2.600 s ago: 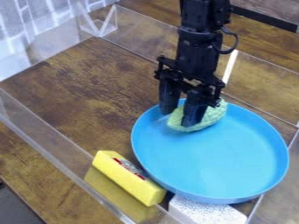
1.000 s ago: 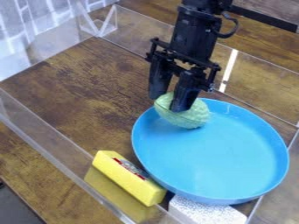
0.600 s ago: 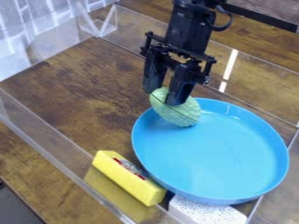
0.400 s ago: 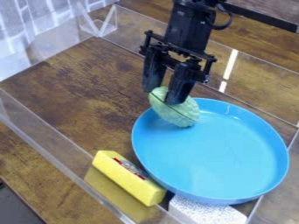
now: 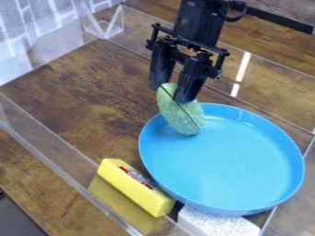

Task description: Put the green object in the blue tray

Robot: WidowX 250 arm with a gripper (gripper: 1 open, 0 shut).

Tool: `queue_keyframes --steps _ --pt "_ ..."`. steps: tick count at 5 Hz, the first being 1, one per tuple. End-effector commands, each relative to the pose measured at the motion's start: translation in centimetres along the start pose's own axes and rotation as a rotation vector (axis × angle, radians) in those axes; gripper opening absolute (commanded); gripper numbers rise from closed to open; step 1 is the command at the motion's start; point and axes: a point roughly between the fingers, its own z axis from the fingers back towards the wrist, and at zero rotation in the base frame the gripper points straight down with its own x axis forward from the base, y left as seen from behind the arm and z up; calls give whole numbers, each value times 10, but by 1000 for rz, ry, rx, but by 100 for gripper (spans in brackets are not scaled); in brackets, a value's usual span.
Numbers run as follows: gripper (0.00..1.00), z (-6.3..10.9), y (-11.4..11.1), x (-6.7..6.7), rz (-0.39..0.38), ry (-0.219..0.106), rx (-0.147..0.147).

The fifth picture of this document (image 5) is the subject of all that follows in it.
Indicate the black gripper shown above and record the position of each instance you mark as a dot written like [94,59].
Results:
[196,29]

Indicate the green bumpy gourd toy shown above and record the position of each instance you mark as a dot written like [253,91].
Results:
[184,116]

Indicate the blue round tray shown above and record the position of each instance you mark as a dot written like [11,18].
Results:
[238,168]

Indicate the yellow butter box toy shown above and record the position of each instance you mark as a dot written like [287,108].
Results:
[136,186]

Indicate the white speckled foam block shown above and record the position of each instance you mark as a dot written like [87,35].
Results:
[204,224]

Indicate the clear acrylic corner bracket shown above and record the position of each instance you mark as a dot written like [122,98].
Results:
[103,29]

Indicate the clear acrylic enclosure wall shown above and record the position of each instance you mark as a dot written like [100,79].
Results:
[76,110]

